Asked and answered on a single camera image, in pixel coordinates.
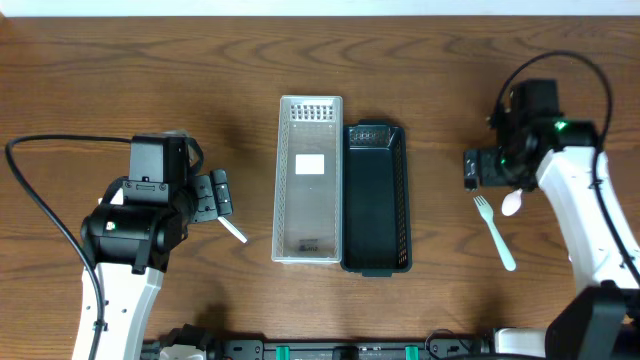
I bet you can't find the clear perforated plastic basket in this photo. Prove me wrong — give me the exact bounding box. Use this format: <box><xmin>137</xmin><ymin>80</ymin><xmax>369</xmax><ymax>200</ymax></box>
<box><xmin>271</xmin><ymin>95</ymin><xmax>343</xmax><ymax>264</ymax></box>

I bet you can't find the white plastic spoon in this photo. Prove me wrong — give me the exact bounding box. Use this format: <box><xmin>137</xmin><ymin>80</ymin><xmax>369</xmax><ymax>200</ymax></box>
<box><xmin>217</xmin><ymin>217</ymin><xmax>248</xmax><ymax>244</ymax></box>
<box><xmin>501</xmin><ymin>189</ymin><xmax>523</xmax><ymax>217</ymax></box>

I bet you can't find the left black cable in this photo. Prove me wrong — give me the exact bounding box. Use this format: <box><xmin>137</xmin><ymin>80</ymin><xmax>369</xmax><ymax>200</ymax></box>
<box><xmin>4</xmin><ymin>133</ymin><xmax>132</xmax><ymax>360</ymax></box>

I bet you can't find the white plastic fork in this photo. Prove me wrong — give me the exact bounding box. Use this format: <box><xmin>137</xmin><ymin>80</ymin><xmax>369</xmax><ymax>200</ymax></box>
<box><xmin>474</xmin><ymin>196</ymin><xmax>517</xmax><ymax>272</ymax></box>

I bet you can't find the black mounting rail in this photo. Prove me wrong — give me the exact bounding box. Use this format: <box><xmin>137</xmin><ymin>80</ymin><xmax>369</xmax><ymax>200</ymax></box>
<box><xmin>142</xmin><ymin>323</ymin><xmax>546</xmax><ymax>360</ymax></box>

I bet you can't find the right black cable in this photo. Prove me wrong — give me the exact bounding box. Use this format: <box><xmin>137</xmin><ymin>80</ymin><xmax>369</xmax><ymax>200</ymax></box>
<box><xmin>492</xmin><ymin>49</ymin><xmax>640</xmax><ymax>286</ymax></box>

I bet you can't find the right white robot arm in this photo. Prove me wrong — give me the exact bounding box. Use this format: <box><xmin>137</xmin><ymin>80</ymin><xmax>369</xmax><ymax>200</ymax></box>
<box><xmin>463</xmin><ymin>79</ymin><xmax>639</xmax><ymax>359</ymax></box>

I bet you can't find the black perforated plastic basket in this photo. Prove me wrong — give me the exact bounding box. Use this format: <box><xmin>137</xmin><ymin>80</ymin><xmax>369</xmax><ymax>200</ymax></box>
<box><xmin>341</xmin><ymin>119</ymin><xmax>412</xmax><ymax>277</ymax></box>

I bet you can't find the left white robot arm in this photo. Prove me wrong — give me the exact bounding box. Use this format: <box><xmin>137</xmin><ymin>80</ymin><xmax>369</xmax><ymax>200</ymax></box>
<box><xmin>73</xmin><ymin>134</ymin><xmax>233</xmax><ymax>359</ymax></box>

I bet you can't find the black cable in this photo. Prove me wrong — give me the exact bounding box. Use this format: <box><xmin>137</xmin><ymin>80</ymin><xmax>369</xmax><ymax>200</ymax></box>
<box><xmin>4</xmin><ymin>133</ymin><xmax>132</xmax><ymax>360</ymax></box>
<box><xmin>492</xmin><ymin>49</ymin><xmax>640</xmax><ymax>286</ymax></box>

